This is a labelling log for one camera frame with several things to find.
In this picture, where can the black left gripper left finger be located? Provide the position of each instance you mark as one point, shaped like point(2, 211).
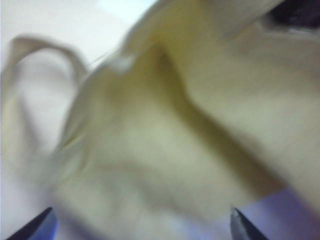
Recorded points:
point(42, 225)

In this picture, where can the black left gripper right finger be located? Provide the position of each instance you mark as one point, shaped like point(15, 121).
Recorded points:
point(243, 227)

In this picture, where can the cream canvas tote bag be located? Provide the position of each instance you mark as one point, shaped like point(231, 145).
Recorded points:
point(175, 150)

